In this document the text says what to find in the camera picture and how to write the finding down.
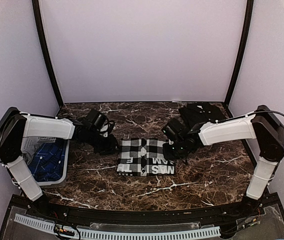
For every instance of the black front rail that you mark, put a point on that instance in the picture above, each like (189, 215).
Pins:
(226, 214)

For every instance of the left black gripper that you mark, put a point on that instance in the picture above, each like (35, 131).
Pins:
(110, 148)

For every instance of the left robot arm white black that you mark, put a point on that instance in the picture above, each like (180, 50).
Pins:
(17, 127)

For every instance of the black frame post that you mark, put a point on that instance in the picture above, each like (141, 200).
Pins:
(45, 51)
(240, 53)

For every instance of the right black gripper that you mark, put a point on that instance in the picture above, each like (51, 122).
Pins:
(168, 155)

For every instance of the black white plaid shirt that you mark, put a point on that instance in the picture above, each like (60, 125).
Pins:
(141, 157)

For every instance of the left black frame post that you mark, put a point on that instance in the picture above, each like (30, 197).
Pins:
(45, 51)

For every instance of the blue plaid shirt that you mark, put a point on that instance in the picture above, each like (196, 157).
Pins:
(48, 162)

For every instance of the grey shirt in basket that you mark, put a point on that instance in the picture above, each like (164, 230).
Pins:
(29, 153)

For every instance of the grey slotted cable duct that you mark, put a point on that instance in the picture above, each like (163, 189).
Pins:
(116, 232)

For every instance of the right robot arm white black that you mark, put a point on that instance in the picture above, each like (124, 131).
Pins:
(262, 125)

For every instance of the grey plastic laundry basket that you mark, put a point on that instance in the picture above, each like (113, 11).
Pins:
(26, 142)

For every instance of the right black frame post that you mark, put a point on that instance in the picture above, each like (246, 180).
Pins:
(240, 53)

